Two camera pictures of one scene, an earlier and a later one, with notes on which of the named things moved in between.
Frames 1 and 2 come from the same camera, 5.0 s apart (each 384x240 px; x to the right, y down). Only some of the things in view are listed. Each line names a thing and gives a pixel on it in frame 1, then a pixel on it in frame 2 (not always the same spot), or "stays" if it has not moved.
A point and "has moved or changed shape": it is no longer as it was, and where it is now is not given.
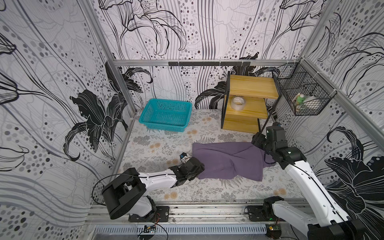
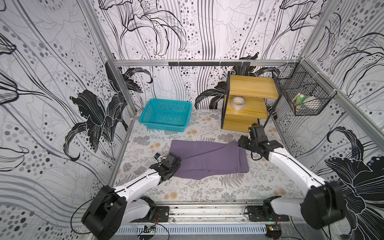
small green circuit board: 149,229 stays
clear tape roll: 238,103 stays
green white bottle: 301,98 stays
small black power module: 273,231 stays
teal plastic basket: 166,115 stays
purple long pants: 241,160 has moved or changed shape
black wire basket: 305,91 stays
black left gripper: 200,169 -> 177,167
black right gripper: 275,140 -> 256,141
